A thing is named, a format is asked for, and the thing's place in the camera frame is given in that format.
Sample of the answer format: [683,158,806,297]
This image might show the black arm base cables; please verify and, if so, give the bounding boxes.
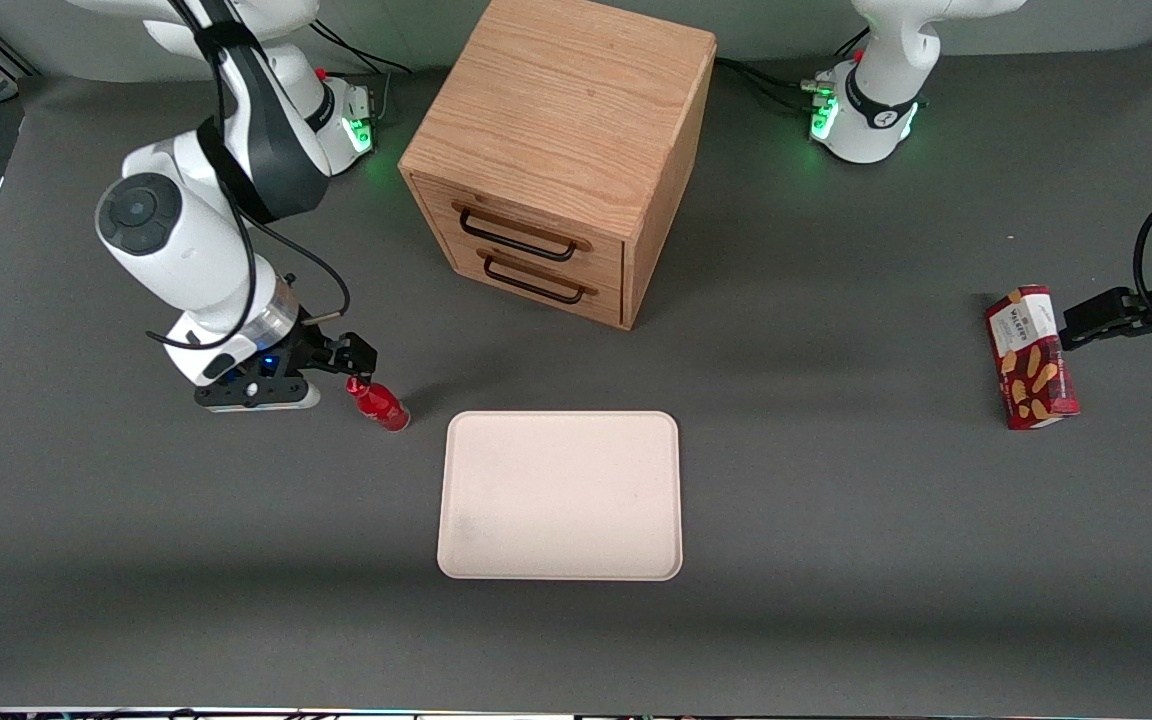
[311,18,415,126]
[714,28,872,116]

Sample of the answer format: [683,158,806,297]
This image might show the grey table cover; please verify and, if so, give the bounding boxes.
[0,35,1152,713]

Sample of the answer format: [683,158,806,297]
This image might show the wooden drawer cabinet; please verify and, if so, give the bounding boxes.
[398,0,718,331]

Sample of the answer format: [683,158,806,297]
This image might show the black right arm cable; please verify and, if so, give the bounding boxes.
[144,0,352,351]

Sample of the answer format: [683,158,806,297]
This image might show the red coke bottle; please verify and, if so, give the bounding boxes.
[347,377,411,433]

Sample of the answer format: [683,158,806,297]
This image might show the red shortbread cookie box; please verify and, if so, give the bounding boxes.
[984,285,1082,431]

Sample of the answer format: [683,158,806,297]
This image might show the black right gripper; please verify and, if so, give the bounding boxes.
[235,324,378,397]

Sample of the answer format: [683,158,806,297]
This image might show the black left arm base cables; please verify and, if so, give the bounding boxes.
[714,28,872,116]

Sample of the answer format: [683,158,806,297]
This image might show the black right arm base cables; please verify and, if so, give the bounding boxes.
[311,18,415,126]

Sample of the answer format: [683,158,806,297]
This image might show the wooden drawer front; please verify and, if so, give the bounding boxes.
[433,228,627,330]
[411,175,627,286]

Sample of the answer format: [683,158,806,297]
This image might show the beige plastic tray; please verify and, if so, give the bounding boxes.
[436,410,685,582]

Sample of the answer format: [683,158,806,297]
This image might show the black metal drawer handle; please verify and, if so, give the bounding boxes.
[452,200,594,263]
[477,250,599,305]

